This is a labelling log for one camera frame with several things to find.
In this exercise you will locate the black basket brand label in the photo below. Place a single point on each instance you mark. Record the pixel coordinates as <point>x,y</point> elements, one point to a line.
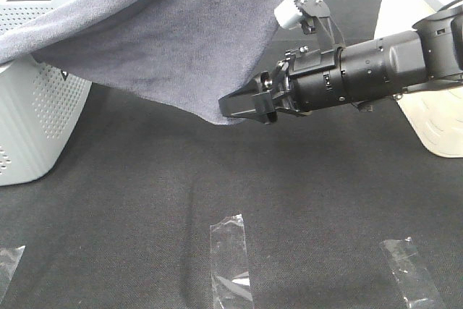
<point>64,75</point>

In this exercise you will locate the grey microfibre towel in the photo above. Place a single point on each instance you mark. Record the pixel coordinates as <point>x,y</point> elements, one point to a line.
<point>183,53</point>

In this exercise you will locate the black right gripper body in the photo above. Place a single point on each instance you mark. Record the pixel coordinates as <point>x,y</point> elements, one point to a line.
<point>304,82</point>

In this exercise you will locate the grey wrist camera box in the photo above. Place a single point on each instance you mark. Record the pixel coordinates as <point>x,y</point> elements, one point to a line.
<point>291,13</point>

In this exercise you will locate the centre clear tape strip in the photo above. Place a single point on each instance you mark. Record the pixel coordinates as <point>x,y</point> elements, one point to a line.
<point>230,276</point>

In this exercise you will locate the grey perforated laundry basket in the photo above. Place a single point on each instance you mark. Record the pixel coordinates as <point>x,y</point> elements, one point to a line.
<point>39,110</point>

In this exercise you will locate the right clear tape strip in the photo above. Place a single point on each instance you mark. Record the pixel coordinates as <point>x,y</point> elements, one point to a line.
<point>411,274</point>

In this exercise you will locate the black table cloth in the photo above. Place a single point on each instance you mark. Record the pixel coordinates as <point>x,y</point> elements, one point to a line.
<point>122,220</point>

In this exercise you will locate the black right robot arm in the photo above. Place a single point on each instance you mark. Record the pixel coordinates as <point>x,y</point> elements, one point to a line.
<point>426,58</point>

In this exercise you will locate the left clear tape strip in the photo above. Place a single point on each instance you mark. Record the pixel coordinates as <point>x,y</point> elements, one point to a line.
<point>9,261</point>

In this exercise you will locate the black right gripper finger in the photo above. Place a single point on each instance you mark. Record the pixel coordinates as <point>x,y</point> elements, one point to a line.
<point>238,104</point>
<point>264,110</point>

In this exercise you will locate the clear tape strip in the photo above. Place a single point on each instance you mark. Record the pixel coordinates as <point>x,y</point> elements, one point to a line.
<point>411,274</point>
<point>9,261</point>
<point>230,276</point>

